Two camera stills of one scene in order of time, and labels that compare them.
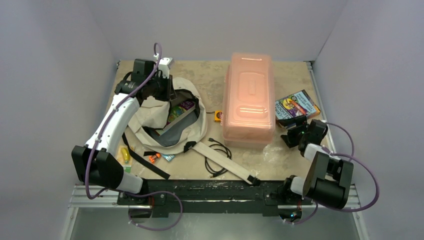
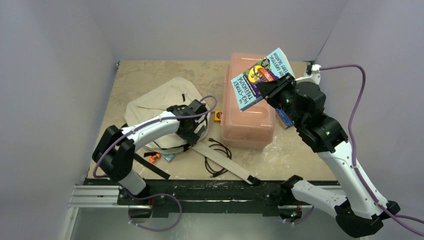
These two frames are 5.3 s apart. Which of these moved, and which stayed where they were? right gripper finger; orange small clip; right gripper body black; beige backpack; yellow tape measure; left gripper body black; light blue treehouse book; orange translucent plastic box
Moved: right gripper body black; light blue treehouse book; left gripper body black; right gripper finger
Stayed: orange translucent plastic box; beige backpack; yellow tape measure; orange small clip
